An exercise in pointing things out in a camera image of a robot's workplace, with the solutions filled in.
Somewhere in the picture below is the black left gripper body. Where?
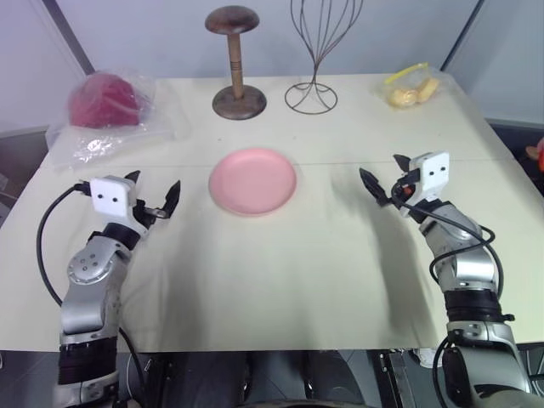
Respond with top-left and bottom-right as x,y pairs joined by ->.
129,197 -> 167,235

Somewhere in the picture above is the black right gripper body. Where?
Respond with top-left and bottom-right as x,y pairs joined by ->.
388,170 -> 427,223

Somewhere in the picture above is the pink round plate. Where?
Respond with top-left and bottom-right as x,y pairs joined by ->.
207,146 -> 298,218

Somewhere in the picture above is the red hat in plastic bag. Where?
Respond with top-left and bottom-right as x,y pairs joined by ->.
45,66 -> 177,172

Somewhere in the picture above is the dark red knitted hat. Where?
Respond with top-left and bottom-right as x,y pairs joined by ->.
68,72 -> 142,128

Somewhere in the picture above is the clear zip bag yellow seal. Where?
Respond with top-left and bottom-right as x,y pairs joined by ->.
378,62 -> 448,111

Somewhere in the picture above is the cream white tablecloth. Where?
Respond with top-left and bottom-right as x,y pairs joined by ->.
0,73 -> 544,354

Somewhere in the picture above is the red orange toy object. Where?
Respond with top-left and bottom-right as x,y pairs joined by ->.
525,137 -> 544,172

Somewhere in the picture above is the brown wooden hat stand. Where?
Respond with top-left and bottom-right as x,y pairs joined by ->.
204,4 -> 269,121

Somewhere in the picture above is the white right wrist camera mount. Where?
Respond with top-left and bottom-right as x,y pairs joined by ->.
408,150 -> 451,202

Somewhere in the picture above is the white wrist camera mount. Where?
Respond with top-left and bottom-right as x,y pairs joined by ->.
408,150 -> 451,202
90,174 -> 138,224

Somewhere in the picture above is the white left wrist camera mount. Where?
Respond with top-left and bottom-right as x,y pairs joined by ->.
90,174 -> 138,224

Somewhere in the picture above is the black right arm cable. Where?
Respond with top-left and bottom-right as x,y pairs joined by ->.
398,201 -> 518,371

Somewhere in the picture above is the dark wire hat stand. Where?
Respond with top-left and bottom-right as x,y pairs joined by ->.
283,0 -> 359,115

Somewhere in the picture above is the black metal table frame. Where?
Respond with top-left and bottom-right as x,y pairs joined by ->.
373,348 -> 424,408

